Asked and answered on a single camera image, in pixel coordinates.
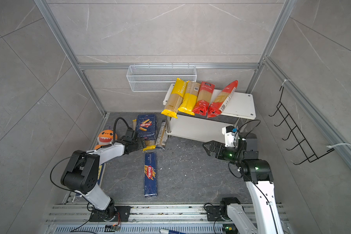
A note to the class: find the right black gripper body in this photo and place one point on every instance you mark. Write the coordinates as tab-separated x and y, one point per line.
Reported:
231	154

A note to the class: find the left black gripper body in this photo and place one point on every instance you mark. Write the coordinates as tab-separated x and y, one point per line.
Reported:
136	146

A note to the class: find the blue Barilla rigatoni box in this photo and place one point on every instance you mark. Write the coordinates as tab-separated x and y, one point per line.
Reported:
146	126

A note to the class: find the clear labelled spaghetti bag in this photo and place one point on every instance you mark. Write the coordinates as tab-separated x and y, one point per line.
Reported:
162	136

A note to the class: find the blue Barilla spaghetti box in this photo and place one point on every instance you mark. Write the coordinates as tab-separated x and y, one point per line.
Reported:
150	179

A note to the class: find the red spaghetti bag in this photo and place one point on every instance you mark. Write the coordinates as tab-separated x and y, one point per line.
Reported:
204	98
220	102

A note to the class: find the yellow barcode spaghetti bag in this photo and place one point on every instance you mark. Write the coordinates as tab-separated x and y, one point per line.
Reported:
190	98

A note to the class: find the yellow Pastatime spaghetti bag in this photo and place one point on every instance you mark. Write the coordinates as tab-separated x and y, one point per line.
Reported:
175	99

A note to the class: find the yellow pasta bag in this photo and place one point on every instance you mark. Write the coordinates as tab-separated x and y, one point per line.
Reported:
149	144

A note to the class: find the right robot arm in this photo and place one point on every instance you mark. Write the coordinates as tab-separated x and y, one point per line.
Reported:
240	149

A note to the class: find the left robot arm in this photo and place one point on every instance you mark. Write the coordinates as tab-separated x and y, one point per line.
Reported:
81	172

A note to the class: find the white two-tier shelf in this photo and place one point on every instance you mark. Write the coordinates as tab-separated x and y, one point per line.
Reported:
200	128

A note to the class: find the orange shark plush toy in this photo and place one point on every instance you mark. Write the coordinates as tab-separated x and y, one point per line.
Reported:
106	137

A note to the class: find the blue Chinese book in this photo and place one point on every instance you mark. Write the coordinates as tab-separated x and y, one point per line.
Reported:
101	171

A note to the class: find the blue marker pen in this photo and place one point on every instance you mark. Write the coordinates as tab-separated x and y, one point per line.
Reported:
166	231

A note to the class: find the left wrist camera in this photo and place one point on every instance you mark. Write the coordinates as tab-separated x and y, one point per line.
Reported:
130	134

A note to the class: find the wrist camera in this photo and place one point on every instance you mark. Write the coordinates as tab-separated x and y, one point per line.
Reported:
130	134
229	133

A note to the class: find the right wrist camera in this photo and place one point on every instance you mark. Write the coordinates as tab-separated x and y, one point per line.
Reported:
229	133

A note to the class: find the white wire mesh basket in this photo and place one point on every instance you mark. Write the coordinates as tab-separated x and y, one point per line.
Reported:
158	78

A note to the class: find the black wire hook rack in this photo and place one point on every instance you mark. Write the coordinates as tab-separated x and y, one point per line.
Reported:
296	133

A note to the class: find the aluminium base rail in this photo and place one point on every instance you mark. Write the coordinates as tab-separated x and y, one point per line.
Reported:
148	219

